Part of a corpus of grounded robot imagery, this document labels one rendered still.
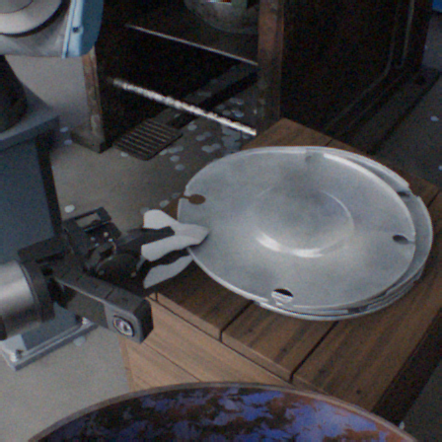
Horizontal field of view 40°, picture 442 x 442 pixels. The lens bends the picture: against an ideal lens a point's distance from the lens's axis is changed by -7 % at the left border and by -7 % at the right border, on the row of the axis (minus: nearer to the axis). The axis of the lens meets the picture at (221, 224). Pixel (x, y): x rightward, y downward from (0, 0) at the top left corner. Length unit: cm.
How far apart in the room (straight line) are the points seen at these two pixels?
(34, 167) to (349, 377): 52
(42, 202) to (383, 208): 49
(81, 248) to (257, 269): 19
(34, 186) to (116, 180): 57
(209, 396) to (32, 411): 61
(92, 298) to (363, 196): 38
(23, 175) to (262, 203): 35
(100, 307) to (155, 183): 85
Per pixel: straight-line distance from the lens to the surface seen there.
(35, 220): 96
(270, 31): 110
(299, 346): 69
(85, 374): 111
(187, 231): 70
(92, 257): 66
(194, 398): 51
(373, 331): 72
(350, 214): 79
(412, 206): 84
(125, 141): 131
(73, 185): 148
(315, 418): 52
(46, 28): 72
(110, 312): 62
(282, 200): 78
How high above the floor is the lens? 90
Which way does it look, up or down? 42 degrees down
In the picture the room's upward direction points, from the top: straight up
